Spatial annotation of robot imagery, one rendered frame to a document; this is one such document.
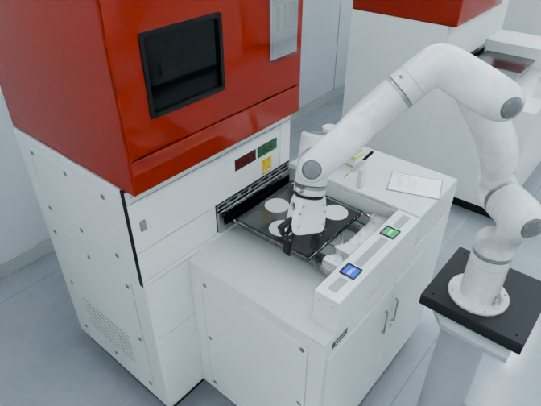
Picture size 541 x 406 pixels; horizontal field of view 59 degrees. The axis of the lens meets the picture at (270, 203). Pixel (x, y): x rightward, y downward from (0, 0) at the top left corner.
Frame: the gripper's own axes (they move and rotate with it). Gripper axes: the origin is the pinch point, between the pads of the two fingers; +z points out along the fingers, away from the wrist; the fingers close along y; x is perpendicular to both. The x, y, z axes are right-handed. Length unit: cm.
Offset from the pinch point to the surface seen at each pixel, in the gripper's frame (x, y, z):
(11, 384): 126, -60, 116
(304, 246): 30.9, 27.6, 16.2
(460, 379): -15, 70, 55
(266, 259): 42, 19, 25
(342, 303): -1.1, 18.3, 20.1
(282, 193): 63, 39, 7
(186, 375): 67, 2, 90
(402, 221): 16, 60, 4
